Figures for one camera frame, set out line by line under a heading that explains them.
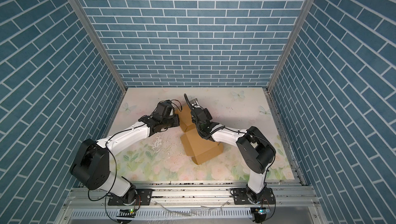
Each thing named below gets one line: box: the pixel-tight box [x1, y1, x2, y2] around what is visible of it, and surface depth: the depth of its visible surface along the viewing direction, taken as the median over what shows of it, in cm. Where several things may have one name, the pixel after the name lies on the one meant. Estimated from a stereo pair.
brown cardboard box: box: [175, 104, 224, 165], surface depth 87 cm
